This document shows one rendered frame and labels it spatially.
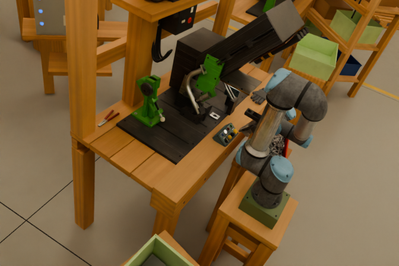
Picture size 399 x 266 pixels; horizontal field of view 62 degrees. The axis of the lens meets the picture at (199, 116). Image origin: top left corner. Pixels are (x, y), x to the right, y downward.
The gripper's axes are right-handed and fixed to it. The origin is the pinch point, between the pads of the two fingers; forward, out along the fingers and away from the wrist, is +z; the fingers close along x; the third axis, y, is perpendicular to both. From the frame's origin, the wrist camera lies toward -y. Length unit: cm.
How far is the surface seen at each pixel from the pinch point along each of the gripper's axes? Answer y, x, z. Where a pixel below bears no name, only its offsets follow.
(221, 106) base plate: -14.1, 17.7, 17.0
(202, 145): -5.7, -21.2, 11.1
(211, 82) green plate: -31.7, 1.6, -0.5
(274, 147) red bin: 21.5, 10.7, -5.5
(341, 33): 16, 276, 13
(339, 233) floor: 131, 64, 26
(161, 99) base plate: -39, -5, 35
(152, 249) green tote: 9, -84, 5
